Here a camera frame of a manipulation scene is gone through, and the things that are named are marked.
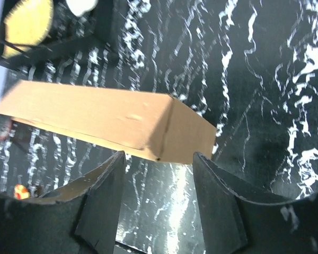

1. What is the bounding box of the brown cardboard box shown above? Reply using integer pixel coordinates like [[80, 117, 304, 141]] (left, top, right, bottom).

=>
[[0, 80, 216, 165]]

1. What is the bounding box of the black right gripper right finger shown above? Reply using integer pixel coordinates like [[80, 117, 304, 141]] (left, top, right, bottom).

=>
[[192, 152, 318, 253]]

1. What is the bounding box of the yellow woven plate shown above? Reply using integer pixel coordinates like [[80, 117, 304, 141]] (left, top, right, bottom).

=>
[[3, 0, 54, 58]]

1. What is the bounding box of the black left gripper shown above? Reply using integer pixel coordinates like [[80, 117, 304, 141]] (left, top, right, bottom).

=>
[[0, 114, 29, 153]]

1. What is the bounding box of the orange striped toy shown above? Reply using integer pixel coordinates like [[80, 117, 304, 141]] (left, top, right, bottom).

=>
[[14, 184, 30, 199]]

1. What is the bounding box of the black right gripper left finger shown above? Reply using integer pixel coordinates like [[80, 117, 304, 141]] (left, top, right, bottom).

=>
[[0, 151, 126, 253]]

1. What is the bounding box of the black wire dish rack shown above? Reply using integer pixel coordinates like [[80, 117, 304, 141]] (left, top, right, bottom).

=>
[[0, 1, 128, 69]]

